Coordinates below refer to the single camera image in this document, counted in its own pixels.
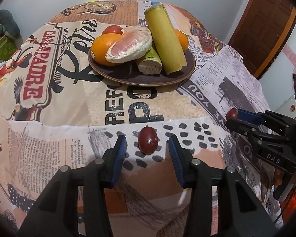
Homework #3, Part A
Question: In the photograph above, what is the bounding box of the printed patchwork tablecloth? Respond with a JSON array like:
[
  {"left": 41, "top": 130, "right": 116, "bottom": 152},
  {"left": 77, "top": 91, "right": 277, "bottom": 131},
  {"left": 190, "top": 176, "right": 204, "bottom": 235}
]
[{"left": 0, "top": 1, "right": 283, "bottom": 236}]

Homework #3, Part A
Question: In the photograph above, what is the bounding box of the red tomato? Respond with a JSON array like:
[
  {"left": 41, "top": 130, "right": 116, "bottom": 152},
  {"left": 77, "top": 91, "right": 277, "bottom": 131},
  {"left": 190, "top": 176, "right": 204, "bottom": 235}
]
[{"left": 102, "top": 25, "right": 123, "bottom": 35}]

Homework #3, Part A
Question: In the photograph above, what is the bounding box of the red grape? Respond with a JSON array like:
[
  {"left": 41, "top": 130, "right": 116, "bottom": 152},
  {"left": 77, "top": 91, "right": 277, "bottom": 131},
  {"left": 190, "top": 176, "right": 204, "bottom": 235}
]
[
  {"left": 226, "top": 108, "right": 238, "bottom": 120},
  {"left": 138, "top": 126, "right": 158, "bottom": 155}
]

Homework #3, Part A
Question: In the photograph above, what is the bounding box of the short green sugarcane piece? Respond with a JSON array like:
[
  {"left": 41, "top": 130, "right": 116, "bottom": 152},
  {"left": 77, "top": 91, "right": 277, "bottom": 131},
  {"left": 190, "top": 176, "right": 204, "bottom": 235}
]
[{"left": 135, "top": 46, "right": 163, "bottom": 75}]

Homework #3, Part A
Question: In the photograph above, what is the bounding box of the dark purple plate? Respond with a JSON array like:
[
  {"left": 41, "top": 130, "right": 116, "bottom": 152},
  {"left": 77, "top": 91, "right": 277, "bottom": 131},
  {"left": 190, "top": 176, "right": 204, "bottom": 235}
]
[{"left": 87, "top": 46, "right": 197, "bottom": 87}]

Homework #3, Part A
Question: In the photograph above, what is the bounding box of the brown wooden door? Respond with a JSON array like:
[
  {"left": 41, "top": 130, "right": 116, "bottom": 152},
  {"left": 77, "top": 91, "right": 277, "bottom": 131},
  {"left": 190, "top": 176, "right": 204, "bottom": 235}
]
[{"left": 228, "top": 0, "right": 296, "bottom": 79}]

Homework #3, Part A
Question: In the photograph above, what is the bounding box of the grey plush toy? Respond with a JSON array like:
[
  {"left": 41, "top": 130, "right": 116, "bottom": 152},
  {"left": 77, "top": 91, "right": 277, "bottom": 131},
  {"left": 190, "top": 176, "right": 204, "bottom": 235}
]
[{"left": 0, "top": 10, "right": 20, "bottom": 40}]

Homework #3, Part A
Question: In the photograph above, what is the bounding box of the peeled pomelo segment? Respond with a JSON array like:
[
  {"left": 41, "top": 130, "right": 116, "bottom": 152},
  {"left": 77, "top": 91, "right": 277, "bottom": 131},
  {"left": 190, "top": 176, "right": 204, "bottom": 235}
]
[{"left": 105, "top": 25, "right": 153, "bottom": 63}]

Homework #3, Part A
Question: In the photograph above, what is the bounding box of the large orange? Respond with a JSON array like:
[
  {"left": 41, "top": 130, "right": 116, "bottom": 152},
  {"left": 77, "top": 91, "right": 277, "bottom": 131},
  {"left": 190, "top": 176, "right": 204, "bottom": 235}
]
[{"left": 90, "top": 33, "right": 122, "bottom": 66}]

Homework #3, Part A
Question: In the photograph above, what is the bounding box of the orange with Dole sticker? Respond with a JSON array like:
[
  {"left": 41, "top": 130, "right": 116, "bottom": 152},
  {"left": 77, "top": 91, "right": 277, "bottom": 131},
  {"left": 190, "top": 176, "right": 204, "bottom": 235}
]
[{"left": 174, "top": 29, "right": 189, "bottom": 52}]

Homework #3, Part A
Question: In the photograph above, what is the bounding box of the long yellow sugarcane piece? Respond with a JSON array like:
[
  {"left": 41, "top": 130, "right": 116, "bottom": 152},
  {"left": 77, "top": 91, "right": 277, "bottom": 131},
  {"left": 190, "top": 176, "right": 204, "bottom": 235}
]
[{"left": 144, "top": 4, "right": 187, "bottom": 75}]

